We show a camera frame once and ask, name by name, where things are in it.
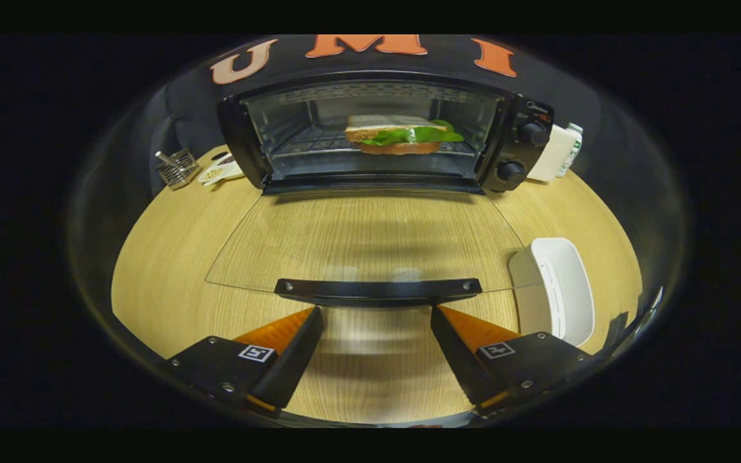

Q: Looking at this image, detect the lettuce sandwich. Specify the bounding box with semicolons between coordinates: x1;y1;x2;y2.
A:
343;114;466;156

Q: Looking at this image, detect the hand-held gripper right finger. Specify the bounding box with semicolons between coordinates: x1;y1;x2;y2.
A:
430;305;593;415

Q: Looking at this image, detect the black toaster oven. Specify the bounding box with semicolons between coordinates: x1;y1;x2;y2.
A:
205;71;555;308

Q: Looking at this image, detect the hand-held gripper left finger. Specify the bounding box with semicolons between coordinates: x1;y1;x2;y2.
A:
160;306;325;415

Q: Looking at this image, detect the small white dish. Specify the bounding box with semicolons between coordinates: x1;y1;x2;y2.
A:
198;152;245;188

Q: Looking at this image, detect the small white green-label bottle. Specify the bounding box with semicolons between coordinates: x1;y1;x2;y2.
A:
556;122;585;179

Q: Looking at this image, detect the metal wire basket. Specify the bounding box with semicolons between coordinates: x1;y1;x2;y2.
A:
155;149;203;190

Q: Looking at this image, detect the white box appliance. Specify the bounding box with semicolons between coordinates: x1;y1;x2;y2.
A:
526;123;578;184

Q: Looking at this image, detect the white plastic tray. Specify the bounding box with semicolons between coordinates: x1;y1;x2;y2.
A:
508;237;596;349

